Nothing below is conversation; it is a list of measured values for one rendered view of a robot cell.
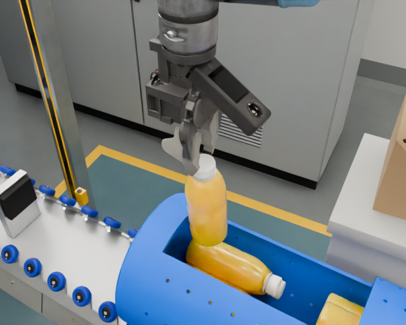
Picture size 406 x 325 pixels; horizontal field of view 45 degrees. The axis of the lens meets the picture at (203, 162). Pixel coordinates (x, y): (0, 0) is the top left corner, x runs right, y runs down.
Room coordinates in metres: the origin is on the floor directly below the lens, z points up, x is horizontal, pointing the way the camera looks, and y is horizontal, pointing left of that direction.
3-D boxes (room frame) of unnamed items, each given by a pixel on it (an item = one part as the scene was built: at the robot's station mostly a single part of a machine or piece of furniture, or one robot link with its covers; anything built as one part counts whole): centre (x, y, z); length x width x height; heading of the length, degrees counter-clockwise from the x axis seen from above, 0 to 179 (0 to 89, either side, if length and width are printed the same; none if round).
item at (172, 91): (0.57, 0.02, 1.54); 0.09 x 0.08 x 0.12; 60
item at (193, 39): (0.56, 0.02, 1.62); 0.08 x 0.08 x 0.05
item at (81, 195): (0.91, 0.35, 0.92); 0.08 x 0.03 x 0.05; 149
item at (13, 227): (0.83, 0.46, 1.00); 0.10 x 0.04 x 0.15; 149
